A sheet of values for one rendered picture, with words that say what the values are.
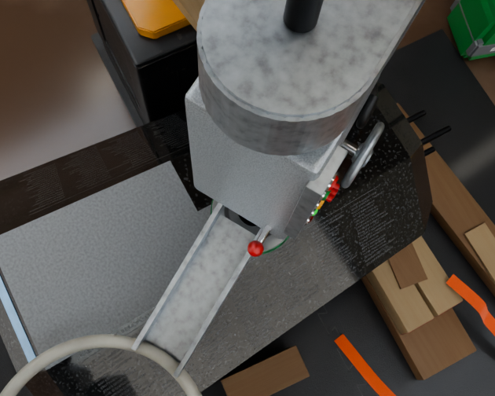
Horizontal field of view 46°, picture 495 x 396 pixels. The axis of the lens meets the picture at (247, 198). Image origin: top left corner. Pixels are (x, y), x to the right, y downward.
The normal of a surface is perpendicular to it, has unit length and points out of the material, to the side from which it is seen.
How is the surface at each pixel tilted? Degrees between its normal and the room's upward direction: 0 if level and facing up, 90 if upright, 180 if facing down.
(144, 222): 0
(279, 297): 45
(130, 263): 0
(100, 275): 0
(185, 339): 16
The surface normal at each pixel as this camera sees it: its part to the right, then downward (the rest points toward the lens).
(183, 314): -0.09, -0.06
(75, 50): 0.05, -0.29
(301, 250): 0.40, 0.38
